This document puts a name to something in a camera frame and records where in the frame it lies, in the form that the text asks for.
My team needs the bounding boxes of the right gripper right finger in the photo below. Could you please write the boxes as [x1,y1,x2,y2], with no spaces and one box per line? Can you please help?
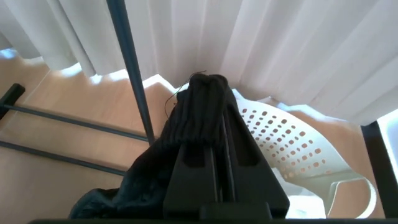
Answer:
[223,90,290,219]

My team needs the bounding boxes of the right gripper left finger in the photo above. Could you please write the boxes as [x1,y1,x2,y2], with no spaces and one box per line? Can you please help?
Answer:
[162,142,219,219]

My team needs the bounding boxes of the black shorts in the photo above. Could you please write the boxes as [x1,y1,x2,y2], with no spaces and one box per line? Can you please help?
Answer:
[68,72,238,220]

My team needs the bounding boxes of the white laundry basket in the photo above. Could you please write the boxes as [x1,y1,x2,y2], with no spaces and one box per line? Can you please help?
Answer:
[232,89,377,219]

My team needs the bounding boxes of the black clothes rack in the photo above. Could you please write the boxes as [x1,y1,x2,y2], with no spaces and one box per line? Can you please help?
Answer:
[0,0,156,177]

